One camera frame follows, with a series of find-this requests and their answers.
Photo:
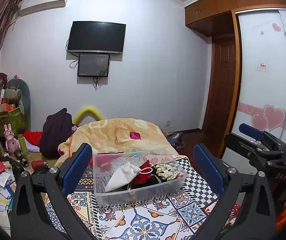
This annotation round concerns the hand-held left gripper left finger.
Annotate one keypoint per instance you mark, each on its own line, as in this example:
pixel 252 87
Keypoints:
pixel 75 170

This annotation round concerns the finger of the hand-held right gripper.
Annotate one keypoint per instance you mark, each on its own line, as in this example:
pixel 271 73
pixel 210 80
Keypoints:
pixel 248 150
pixel 250 130

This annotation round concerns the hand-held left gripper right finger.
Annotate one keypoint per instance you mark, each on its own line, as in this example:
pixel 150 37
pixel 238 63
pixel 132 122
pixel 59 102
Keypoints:
pixel 208 168

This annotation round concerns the floral scrunchie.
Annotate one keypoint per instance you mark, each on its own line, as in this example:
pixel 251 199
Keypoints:
pixel 168 172

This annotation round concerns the clear plastic storage box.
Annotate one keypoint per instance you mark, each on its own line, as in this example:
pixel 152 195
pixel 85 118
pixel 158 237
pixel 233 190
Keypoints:
pixel 133 198

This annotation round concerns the red cylinder can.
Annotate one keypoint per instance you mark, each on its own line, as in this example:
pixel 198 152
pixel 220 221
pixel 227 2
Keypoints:
pixel 39 165

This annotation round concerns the dark purple jacket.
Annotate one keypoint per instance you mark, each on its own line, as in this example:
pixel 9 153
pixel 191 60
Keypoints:
pixel 55 132

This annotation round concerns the white heart-printed wardrobe door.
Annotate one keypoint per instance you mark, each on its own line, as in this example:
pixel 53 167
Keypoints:
pixel 263 87

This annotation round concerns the bag on floor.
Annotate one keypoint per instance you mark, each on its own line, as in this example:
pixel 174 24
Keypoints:
pixel 174 140

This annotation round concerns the wooden room door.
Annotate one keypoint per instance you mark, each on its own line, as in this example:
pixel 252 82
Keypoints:
pixel 221 87

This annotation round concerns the yellow fleece blanket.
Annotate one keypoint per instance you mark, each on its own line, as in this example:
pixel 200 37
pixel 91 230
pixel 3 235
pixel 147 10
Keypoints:
pixel 113 132

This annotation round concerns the red cloth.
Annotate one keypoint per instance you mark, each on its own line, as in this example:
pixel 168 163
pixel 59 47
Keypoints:
pixel 33 138

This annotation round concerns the black flashlight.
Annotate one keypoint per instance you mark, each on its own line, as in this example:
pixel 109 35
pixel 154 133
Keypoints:
pixel 21 158

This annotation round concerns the green bottle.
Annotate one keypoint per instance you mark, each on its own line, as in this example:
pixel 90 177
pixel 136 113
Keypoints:
pixel 23 144

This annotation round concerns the yellow foam tube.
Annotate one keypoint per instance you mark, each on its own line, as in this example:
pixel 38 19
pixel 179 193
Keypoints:
pixel 88 112

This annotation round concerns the red label sticker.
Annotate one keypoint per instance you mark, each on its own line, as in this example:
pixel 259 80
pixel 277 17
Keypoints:
pixel 261 67

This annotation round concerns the pink rabbit toy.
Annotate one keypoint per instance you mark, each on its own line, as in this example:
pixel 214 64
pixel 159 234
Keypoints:
pixel 11 141

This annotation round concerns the patterned bedsheet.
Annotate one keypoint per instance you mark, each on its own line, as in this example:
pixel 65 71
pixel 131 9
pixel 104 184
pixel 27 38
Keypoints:
pixel 145 222

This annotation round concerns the grey green plush cushion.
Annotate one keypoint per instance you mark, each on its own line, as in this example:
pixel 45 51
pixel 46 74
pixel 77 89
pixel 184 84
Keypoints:
pixel 24 97

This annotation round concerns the wooden overhead cabinet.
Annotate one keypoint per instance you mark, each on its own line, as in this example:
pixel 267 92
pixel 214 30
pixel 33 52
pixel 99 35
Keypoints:
pixel 213 7

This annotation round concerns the white air conditioner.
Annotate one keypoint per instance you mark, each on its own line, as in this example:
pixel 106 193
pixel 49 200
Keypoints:
pixel 44 1

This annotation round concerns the small black wall monitor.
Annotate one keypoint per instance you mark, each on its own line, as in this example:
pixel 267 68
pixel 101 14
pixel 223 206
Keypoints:
pixel 93 65

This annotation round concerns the black wall television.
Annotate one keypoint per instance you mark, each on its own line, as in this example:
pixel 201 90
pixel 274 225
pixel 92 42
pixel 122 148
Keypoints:
pixel 96 37

